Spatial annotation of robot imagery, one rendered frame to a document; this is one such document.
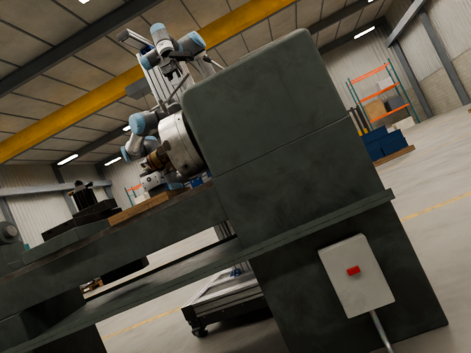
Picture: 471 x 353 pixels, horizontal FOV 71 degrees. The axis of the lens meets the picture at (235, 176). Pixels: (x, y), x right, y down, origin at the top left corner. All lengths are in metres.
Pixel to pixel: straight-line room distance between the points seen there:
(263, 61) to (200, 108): 0.31
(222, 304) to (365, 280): 1.13
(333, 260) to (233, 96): 0.74
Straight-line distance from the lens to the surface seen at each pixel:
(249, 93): 1.37
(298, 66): 1.38
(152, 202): 1.49
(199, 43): 2.14
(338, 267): 1.31
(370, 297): 1.36
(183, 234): 1.48
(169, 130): 1.50
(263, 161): 1.33
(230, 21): 12.63
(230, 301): 2.21
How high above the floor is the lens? 0.77
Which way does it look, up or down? 3 degrees up
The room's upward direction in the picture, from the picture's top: 24 degrees counter-clockwise
